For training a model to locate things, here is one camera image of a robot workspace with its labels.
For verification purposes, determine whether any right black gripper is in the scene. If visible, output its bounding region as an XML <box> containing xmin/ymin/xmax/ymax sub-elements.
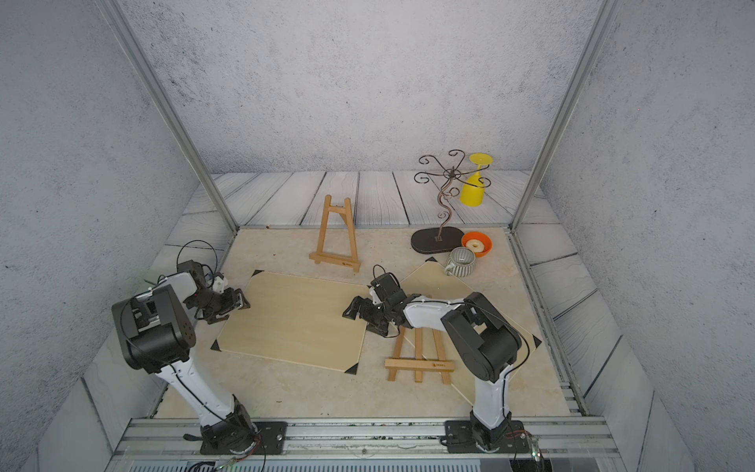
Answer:
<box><xmin>339</xmin><ymin>295</ymin><xmax>391</xmax><ymax>337</ymax></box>

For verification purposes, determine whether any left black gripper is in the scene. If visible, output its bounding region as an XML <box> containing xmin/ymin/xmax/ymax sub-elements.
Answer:
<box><xmin>186</xmin><ymin>287</ymin><xmax>252</xmax><ymax>325</ymax></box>

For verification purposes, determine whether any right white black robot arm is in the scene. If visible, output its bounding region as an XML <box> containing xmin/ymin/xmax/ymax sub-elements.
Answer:
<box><xmin>342</xmin><ymin>273</ymin><xmax>529</xmax><ymax>454</ymax></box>

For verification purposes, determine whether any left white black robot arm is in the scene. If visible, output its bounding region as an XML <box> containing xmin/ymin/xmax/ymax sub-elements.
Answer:
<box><xmin>111</xmin><ymin>260</ymin><xmax>261</xmax><ymax>455</ymax></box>

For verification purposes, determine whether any brown metal scroll stand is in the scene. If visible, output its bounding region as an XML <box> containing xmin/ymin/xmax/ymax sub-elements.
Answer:
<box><xmin>410</xmin><ymin>149</ymin><xmax>477</xmax><ymax>255</ymax></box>

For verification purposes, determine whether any grey striped ceramic mug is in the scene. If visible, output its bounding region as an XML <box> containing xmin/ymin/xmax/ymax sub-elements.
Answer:
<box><xmin>444</xmin><ymin>247</ymin><xmax>477</xmax><ymax>278</ymax></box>

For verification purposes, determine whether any orange bowl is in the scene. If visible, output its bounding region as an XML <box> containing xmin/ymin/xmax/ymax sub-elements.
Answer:
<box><xmin>461</xmin><ymin>231</ymin><xmax>494</xmax><ymax>258</ymax></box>

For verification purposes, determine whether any yellow plastic goblet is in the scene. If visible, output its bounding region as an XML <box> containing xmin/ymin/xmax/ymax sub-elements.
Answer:
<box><xmin>460</xmin><ymin>153</ymin><xmax>494</xmax><ymax>208</ymax></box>

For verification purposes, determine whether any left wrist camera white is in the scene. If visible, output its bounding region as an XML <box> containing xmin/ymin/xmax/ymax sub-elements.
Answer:
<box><xmin>212</xmin><ymin>275</ymin><xmax>229</xmax><ymax>294</ymax></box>

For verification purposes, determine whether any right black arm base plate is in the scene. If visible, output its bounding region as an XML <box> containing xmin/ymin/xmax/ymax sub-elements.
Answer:
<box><xmin>440</xmin><ymin>420</ymin><xmax>531</xmax><ymax>454</ymax></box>

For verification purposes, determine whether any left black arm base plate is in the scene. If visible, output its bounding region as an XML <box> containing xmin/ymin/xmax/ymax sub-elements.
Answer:
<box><xmin>200</xmin><ymin>421</ymin><xmax>288</xmax><ymax>455</ymax></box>

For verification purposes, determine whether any aluminium front rail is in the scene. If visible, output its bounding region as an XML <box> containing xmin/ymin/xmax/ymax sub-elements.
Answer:
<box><xmin>106</xmin><ymin>416</ymin><xmax>625</xmax><ymax>471</ymax></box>

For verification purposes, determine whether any left aluminium frame post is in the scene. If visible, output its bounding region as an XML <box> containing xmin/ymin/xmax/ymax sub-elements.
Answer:
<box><xmin>96</xmin><ymin>0</ymin><xmax>240</xmax><ymax>235</ymax></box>

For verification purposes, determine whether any aluminium frame post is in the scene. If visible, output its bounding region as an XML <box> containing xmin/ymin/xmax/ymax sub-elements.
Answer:
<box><xmin>96</xmin><ymin>0</ymin><xmax>240</xmax><ymax>235</ymax></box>
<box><xmin>509</xmin><ymin>0</ymin><xmax>621</xmax><ymax>233</ymax></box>

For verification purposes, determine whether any right aluminium frame post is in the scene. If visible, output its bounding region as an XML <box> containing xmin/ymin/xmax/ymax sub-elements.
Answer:
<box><xmin>509</xmin><ymin>0</ymin><xmax>621</xmax><ymax>233</ymax></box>

